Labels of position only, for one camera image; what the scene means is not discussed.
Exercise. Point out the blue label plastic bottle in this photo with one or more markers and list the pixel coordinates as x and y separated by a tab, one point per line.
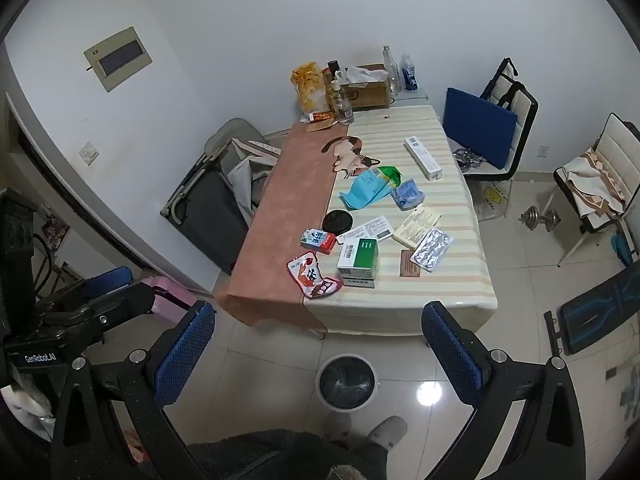
409	74

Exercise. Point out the wall electrical panel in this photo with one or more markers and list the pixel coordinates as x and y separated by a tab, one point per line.
117	60

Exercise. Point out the person's dark clothing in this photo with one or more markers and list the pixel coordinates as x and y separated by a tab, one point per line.
280	455

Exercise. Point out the blue white tissue packet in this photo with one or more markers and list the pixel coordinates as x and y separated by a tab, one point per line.
407	195

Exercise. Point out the wall socket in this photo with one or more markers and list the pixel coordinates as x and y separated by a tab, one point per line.
543	151

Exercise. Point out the clear smiley plastic bag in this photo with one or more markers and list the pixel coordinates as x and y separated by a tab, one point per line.
492	200

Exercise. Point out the long white box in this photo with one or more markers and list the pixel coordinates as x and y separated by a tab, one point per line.
422	157

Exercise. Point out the clear pump bottle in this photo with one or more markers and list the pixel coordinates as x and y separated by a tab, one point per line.
344	105

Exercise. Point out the grey folding chair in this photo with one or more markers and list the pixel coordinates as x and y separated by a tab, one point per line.
235	137

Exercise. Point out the silver metal object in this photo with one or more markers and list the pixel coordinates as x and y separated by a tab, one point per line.
467	158

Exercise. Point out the brown card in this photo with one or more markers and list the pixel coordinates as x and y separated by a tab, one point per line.
407	266

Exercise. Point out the pink-brown tablecloth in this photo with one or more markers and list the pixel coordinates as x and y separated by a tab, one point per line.
290	200

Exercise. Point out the small orange packets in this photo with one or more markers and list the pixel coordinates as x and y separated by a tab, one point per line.
320	120

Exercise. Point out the green white medicine box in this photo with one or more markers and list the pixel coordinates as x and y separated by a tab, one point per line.
357	255

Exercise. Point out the orange snack bag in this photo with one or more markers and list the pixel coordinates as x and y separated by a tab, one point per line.
310	85

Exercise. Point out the small red box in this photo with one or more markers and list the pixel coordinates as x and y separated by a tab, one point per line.
317	241

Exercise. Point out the beige folded clothes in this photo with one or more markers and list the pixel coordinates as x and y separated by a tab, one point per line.
592	185

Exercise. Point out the striped cream tablecloth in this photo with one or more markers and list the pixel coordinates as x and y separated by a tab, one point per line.
450	200

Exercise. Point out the dark folded furniture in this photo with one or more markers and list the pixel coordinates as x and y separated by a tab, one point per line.
205	215

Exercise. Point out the black round lid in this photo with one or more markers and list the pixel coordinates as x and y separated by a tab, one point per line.
337	221

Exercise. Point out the black blue workout bench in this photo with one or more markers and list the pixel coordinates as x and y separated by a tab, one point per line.
600	310

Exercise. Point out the grey slipper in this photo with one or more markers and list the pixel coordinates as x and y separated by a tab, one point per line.
387	432

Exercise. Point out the tall clear glass bottle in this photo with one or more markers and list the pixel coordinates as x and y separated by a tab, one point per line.
391	72

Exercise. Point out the wall switch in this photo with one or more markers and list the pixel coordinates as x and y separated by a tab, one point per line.
90	154

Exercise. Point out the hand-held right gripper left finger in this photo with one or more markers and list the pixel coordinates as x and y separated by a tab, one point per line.
185	347

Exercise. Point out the black cup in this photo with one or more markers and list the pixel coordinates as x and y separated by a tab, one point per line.
333	69

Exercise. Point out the red white snack wrapper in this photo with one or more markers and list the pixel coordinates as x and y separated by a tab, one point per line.
310	275

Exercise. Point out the pink suitcase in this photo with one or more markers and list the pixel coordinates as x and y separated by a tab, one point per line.
167	305

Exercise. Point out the white plastic bag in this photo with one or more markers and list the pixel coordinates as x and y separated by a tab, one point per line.
245	180

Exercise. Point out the green packet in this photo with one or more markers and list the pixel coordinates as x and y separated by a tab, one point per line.
392	174

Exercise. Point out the teal object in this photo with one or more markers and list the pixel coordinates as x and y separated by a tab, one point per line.
622	250

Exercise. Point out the silver blister pack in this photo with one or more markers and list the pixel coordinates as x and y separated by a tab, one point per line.
431	249

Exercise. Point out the light blue cloth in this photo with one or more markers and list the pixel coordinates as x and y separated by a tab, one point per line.
365	190

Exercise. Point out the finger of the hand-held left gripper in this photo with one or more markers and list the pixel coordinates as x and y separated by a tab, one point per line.
107	276
127	302

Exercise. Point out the cat-shaped mat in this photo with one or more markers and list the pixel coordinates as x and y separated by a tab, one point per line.
350	155

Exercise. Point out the blue cushion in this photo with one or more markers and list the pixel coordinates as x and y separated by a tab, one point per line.
480	125

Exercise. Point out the cardboard box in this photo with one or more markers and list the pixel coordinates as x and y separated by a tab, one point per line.
370	92

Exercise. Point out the white trash bin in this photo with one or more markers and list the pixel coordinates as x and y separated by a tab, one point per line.
347	382

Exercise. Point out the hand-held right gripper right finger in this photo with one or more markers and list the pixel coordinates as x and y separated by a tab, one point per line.
452	355

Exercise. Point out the metal dumbbell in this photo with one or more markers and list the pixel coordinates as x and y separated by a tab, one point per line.
540	218

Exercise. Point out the white crumpled plastic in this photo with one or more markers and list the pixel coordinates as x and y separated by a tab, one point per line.
362	74

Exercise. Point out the white cloth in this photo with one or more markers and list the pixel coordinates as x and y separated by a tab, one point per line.
25	402

